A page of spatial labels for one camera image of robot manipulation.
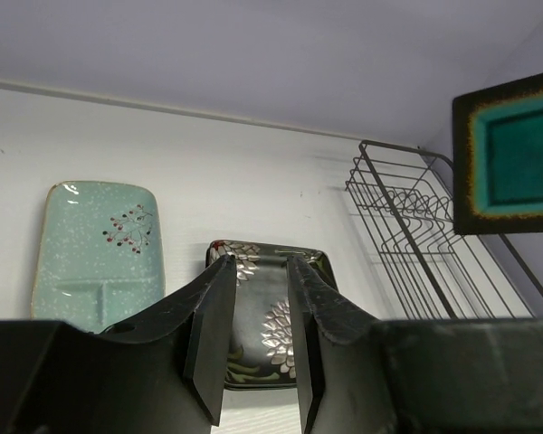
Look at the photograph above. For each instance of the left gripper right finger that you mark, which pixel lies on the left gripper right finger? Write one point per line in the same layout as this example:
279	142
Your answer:
360	374

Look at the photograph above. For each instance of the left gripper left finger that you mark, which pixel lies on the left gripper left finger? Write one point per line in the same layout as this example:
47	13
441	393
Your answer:
159	371

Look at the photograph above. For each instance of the light green rectangular plate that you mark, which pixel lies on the light green rectangular plate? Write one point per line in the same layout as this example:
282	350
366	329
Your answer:
100	258

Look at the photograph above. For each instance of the black wire dish rack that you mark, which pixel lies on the black wire dish rack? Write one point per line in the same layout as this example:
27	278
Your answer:
422	267

